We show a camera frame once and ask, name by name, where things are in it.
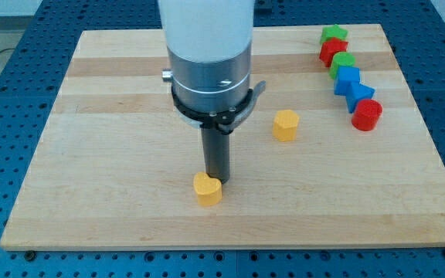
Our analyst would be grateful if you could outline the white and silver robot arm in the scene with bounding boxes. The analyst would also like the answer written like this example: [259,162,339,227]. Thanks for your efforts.
[158,0,255,113]

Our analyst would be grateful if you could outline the red star block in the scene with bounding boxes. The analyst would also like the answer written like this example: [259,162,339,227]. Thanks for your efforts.
[319,37,348,67]

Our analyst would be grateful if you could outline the green star block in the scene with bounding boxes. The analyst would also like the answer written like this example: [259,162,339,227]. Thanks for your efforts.
[320,24,348,44]

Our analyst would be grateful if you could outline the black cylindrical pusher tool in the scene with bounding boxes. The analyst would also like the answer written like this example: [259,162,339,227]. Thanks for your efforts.
[201,128,230,184]

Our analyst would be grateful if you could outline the yellow heart block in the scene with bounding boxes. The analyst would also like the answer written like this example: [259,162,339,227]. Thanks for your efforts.
[193,172,223,206]

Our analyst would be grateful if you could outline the yellow hexagon block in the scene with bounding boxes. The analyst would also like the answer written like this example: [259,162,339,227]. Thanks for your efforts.
[272,110,300,142]

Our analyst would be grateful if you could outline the wooden board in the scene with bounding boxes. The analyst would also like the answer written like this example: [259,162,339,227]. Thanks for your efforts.
[0,24,445,251]

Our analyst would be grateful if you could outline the blue cube block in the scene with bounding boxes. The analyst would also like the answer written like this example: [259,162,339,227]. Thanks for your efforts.
[334,66,361,96]

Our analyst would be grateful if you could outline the blue triangle block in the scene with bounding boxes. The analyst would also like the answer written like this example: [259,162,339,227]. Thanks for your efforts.
[345,83,375,114]

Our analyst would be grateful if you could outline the green cylinder block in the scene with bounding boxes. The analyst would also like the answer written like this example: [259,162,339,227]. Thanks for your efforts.
[328,52,356,80]

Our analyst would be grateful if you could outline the red cylinder block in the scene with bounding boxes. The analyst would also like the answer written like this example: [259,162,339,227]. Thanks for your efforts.
[352,99,383,131]

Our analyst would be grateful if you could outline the black clamp ring with lever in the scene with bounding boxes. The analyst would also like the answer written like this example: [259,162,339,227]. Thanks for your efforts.
[170,80,267,136]

